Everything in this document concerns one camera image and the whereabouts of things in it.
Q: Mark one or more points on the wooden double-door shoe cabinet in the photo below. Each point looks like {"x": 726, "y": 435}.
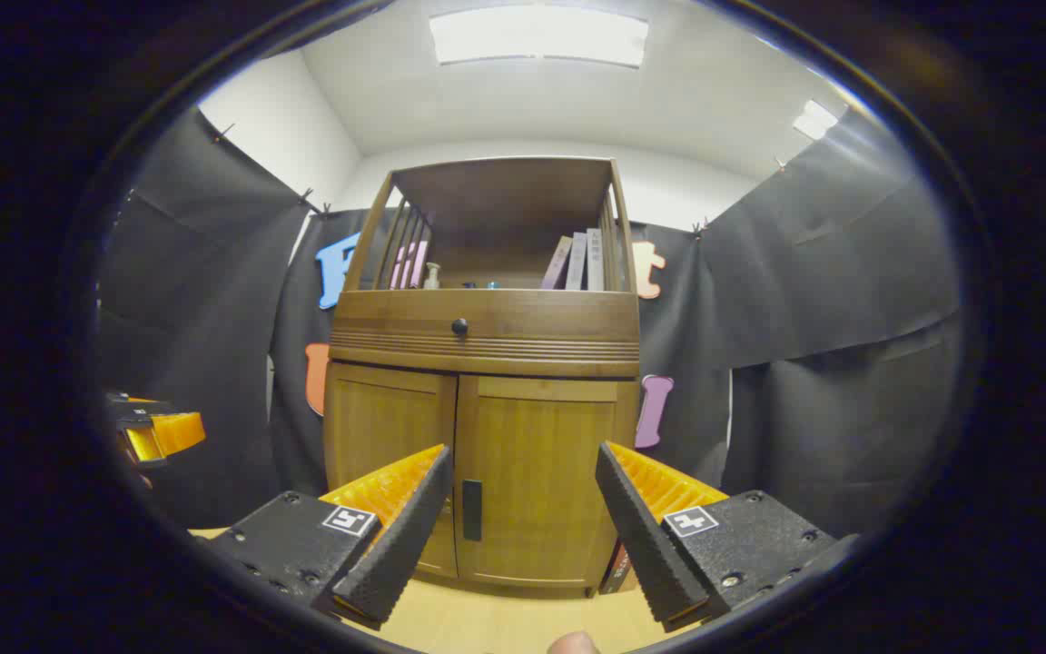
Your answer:
{"x": 487, "y": 350}

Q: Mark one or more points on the white book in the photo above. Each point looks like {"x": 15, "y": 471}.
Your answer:
{"x": 595, "y": 262}

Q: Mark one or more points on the small ceiling light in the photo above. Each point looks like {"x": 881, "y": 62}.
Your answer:
{"x": 815, "y": 120}

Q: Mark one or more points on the pink book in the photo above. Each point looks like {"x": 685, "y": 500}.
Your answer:
{"x": 557, "y": 265}

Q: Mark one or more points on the red book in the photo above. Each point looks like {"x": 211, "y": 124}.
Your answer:
{"x": 618, "y": 572}

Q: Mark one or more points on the black backdrop cloth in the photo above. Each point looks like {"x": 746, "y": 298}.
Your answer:
{"x": 804, "y": 272}

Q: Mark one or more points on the small beige bottle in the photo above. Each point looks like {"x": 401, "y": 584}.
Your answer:
{"x": 431, "y": 278}

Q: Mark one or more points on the wooden shoe cabinet door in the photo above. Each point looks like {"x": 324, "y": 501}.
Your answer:
{"x": 378, "y": 427}
{"x": 532, "y": 436}

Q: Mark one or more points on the grey book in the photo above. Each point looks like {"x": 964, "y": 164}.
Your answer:
{"x": 576, "y": 263}

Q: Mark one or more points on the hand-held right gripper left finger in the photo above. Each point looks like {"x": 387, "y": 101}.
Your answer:
{"x": 405, "y": 536}

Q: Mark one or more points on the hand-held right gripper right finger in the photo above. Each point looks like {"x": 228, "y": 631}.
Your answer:
{"x": 641, "y": 536}

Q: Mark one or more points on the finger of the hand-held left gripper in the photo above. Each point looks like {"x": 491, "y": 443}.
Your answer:
{"x": 169, "y": 434}

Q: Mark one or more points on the large rectangular ceiling light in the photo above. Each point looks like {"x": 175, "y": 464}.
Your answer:
{"x": 537, "y": 36}

